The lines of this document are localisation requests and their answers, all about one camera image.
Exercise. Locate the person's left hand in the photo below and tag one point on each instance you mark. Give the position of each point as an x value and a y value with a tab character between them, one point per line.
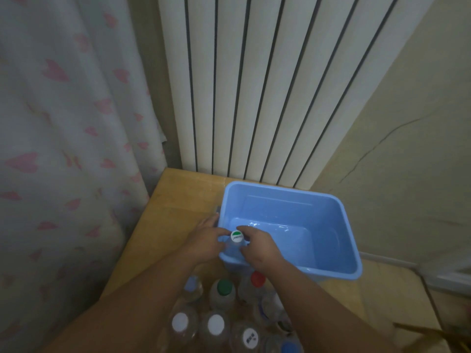
204	242

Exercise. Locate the person's right hand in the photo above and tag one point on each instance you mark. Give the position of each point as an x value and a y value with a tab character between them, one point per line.
263	251

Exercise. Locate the bottle with green-white cap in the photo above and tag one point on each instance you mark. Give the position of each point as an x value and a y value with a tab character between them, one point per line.
236	236

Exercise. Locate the blue plastic bin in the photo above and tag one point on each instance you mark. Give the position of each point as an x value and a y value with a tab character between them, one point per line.
294	224

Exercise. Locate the group of plastic water bottles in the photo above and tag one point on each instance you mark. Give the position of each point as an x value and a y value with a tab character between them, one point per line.
225	286

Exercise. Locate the person's left forearm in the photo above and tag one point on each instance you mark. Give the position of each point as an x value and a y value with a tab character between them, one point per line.
128	316

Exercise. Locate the person's right forearm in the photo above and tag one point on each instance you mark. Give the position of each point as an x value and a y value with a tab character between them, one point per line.
324	316

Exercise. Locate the wooden table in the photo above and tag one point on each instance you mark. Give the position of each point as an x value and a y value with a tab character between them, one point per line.
176	209

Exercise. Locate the white baseboard strip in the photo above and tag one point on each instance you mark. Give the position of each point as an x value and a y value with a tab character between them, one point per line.
386	259

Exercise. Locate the white ribbed radiator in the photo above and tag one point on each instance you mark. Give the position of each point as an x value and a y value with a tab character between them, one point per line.
257	88

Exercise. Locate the wooden chair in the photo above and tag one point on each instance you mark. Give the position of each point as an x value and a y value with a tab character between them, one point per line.
423	330

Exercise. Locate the pink heart print curtain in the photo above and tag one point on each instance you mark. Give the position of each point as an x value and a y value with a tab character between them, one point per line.
55	143

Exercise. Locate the white door frame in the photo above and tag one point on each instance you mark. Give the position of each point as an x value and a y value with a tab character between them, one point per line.
449	283

